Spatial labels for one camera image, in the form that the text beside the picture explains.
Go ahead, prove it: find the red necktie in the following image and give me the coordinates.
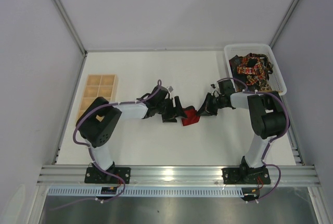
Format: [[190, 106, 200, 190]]
[[181, 106, 200, 127]]

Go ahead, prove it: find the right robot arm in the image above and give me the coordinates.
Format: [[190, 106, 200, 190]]
[[197, 78, 289, 181]]

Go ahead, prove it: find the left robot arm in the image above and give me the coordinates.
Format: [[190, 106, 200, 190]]
[[73, 80, 187, 175]]

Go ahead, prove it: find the patterned dark ties pile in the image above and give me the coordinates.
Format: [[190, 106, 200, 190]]
[[228, 53, 274, 92]]

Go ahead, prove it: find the white plastic basket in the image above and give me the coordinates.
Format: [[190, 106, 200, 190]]
[[224, 43, 287, 96]]

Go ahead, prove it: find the wooden compartment box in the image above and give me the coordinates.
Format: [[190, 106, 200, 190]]
[[76, 74, 118, 120]]

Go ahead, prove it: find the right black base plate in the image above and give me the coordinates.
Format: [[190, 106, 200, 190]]
[[222, 166, 271, 185]]

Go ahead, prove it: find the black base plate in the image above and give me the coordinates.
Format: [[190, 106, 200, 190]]
[[222, 166, 271, 185], [84, 165, 132, 201]]

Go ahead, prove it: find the white slotted cable duct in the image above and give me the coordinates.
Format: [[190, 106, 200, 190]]
[[47, 186, 244, 197]]

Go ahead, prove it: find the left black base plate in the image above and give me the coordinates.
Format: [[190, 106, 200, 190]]
[[84, 165, 132, 201]]

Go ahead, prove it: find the aluminium mounting rail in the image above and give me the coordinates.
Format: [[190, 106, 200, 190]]
[[37, 165, 321, 186]]

